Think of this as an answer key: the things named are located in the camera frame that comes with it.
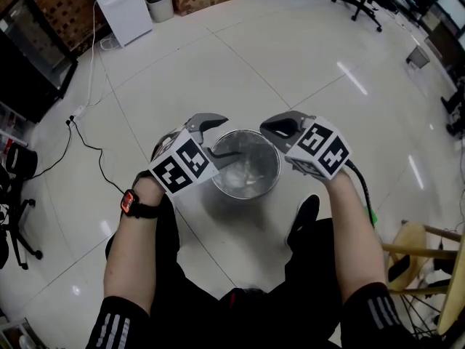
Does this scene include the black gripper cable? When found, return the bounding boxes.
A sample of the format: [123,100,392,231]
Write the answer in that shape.
[344,160,377,228]

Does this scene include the black round waste bin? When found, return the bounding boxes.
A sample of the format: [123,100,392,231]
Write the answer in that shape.
[6,143,39,180]

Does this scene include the person's left black shoe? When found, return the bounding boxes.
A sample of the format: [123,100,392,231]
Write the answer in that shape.
[156,193,182,232]

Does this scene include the wire mesh waste bin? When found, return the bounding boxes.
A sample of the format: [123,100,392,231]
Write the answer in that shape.
[405,44,432,68]

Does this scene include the steel trash bin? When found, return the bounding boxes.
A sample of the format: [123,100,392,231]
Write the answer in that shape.
[209,128,283,200]

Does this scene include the person's left forearm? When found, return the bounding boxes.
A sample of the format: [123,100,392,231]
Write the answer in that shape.
[103,174,168,316]

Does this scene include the black floor cable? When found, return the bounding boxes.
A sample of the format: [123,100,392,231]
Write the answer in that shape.
[34,118,126,196]

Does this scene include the white power cable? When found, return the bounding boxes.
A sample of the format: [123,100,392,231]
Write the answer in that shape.
[86,0,117,108]

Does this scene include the white water dispenser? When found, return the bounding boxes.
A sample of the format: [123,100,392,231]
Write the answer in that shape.
[85,0,154,49]

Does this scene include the black wristwatch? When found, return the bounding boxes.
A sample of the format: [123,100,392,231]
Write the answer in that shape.
[120,189,161,220]

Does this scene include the clear plastic bin liner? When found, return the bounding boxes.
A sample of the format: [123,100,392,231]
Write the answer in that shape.
[212,131,280,196]

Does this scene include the person's right forearm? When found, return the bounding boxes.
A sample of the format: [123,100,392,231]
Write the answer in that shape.
[325,169,386,305]

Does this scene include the person's black shoe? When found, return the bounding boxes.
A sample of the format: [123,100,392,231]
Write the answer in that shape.
[286,193,321,246]
[156,193,182,232]

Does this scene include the person's black striped shirt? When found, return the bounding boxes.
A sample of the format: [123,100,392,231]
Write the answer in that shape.
[86,281,419,349]

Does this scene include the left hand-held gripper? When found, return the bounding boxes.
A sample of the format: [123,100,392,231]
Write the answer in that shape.
[147,113,243,196]

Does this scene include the small white waste bin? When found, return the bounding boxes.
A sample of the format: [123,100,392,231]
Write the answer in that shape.
[145,0,175,24]

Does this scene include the person's right black shoe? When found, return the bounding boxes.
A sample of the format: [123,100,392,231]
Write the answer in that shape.
[286,193,321,246]

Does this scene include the black glass-door fridge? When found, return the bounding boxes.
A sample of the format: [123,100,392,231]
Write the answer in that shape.
[0,0,79,125]

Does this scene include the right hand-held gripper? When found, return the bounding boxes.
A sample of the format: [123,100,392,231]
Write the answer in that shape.
[259,111,352,180]

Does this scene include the person's black trousers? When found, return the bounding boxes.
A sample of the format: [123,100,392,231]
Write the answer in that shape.
[105,194,379,349]

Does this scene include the black phone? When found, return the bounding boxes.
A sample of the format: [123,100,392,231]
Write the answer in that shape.
[387,254,411,282]

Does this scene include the gray storage cart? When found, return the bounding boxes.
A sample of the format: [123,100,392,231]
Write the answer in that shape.
[0,316,47,349]

